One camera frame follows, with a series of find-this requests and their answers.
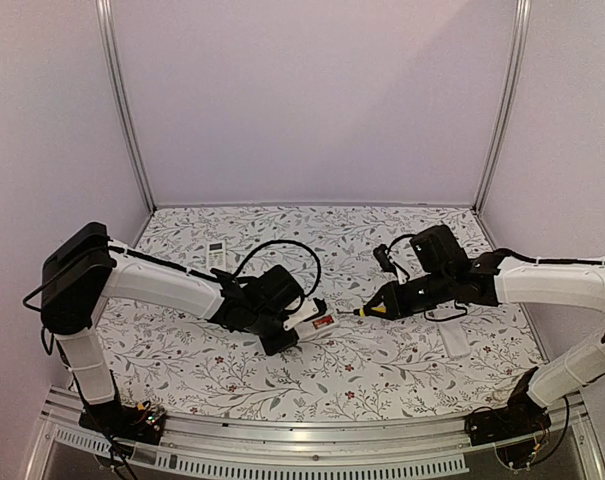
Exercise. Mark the floral patterned table mat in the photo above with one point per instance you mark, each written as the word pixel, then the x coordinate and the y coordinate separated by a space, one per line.
pixel 362 369

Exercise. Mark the left aluminium frame post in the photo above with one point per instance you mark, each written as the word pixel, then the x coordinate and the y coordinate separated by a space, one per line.
pixel 107 30

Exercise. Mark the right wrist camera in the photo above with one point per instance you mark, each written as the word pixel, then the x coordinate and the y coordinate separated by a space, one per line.
pixel 383 256

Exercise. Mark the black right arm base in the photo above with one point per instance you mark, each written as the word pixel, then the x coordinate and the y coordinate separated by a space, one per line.
pixel 486 424

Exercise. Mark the aluminium frame post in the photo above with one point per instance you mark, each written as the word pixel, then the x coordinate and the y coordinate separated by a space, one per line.
pixel 513 72
pixel 107 30

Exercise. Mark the red black battery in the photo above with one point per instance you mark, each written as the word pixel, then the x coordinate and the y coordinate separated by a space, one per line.
pixel 324 323

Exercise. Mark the yellow handled screwdriver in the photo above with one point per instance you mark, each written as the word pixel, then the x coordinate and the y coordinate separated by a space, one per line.
pixel 354 311

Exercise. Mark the right aluminium frame post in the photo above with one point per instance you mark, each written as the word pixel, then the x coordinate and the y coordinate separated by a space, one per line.
pixel 513 72

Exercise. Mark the white air conditioner remote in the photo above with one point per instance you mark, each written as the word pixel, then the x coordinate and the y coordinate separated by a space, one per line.
pixel 216 255

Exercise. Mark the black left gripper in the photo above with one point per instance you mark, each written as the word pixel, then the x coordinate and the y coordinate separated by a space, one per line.
pixel 272 348

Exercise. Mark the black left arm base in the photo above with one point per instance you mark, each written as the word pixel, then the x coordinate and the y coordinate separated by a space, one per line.
pixel 143 422

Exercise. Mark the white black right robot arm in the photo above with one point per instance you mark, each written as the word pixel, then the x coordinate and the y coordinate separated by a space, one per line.
pixel 500 277

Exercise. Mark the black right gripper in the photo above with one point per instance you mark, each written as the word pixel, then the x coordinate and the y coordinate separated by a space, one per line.
pixel 388 294

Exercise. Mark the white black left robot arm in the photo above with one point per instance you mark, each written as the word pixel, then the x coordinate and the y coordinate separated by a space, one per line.
pixel 91 267

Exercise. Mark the aluminium front rail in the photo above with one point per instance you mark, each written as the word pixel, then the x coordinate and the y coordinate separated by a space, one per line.
pixel 201 447

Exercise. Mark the white remote control with batteries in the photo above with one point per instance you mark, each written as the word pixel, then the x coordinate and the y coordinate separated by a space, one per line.
pixel 305 330

